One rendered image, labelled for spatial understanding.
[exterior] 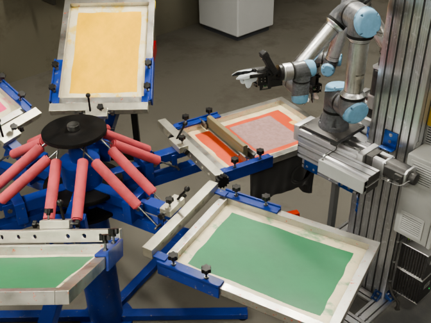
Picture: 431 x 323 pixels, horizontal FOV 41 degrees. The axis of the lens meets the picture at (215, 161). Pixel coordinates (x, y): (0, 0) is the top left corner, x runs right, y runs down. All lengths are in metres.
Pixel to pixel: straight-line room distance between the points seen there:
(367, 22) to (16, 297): 1.71
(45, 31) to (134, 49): 3.23
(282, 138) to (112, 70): 1.12
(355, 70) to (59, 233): 1.44
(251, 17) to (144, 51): 3.92
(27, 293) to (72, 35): 2.43
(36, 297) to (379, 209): 2.00
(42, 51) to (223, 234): 4.59
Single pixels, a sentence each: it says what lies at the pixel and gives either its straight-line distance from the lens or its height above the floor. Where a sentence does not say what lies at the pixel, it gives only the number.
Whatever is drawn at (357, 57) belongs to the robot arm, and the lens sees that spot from 2.58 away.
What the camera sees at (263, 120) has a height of 0.96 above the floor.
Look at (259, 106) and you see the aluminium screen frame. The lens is 3.64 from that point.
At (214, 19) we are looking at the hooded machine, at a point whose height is 0.20.
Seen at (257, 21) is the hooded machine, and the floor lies 0.19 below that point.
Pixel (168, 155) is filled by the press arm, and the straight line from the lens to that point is 3.07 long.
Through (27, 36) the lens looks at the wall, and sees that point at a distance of 6.72.
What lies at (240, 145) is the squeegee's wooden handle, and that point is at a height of 1.05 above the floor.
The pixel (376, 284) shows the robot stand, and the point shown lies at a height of 0.31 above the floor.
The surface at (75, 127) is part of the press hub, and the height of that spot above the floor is 1.34.
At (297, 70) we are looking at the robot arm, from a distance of 2.47.
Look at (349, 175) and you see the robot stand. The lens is 2.71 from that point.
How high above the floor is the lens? 2.66
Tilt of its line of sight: 33 degrees down
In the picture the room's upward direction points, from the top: 1 degrees counter-clockwise
